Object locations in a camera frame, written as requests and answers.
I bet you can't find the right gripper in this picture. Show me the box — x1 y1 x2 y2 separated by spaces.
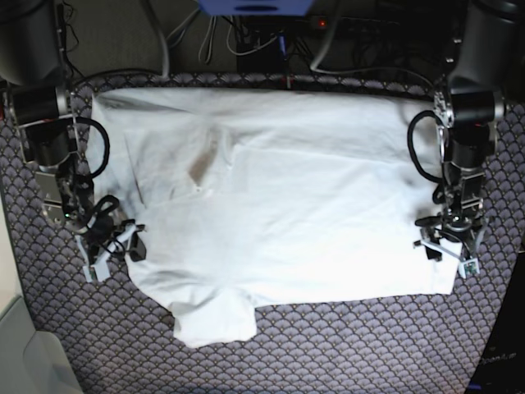
73 215 147 262

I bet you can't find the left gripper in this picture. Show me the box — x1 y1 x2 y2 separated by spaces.
414 214 488 262

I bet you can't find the white T-shirt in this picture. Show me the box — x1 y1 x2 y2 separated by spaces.
92 88 457 348

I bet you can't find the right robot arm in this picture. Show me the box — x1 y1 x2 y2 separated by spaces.
1 1 146 267

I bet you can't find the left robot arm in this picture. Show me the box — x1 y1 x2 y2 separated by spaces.
407 1 524 274

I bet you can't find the patterned blue table cloth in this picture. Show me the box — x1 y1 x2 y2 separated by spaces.
0 71 525 394

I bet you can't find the grey plastic bin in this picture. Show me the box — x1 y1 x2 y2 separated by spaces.
1 296 83 393

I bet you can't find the red table clamp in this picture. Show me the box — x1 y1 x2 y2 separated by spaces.
283 75 294 90

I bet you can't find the black box under table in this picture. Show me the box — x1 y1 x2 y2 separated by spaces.
236 41 285 74

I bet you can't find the black power strip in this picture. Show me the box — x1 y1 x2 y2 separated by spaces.
307 15 401 30

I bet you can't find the white cable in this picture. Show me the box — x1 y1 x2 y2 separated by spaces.
199 16 218 65

